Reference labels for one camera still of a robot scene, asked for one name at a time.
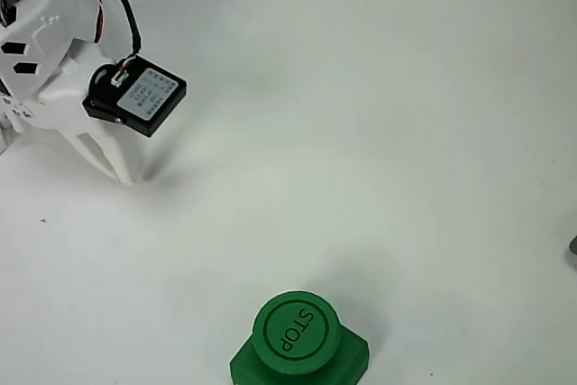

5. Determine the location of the black camera cable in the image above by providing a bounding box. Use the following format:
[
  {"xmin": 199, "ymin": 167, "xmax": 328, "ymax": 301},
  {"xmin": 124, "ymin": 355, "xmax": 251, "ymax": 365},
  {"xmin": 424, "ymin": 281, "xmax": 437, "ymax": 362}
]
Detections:
[{"xmin": 80, "ymin": 0, "xmax": 142, "ymax": 60}]

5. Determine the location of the green stop button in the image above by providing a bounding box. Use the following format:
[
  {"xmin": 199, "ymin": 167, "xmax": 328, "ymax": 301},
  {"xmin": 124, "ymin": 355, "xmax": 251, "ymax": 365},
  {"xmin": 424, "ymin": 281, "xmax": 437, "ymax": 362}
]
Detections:
[{"xmin": 228, "ymin": 328, "xmax": 371, "ymax": 385}]

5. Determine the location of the black camera module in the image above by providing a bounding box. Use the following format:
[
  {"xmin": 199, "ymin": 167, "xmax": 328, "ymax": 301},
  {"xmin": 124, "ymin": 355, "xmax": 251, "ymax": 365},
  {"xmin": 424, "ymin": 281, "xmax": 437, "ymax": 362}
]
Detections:
[{"xmin": 81, "ymin": 54, "xmax": 188, "ymax": 138}]

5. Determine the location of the green stop button cap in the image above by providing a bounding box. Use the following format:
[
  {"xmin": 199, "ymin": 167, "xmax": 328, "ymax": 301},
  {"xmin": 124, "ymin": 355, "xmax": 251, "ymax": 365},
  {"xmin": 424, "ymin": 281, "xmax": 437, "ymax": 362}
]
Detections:
[{"xmin": 251, "ymin": 289, "xmax": 343, "ymax": 376}]

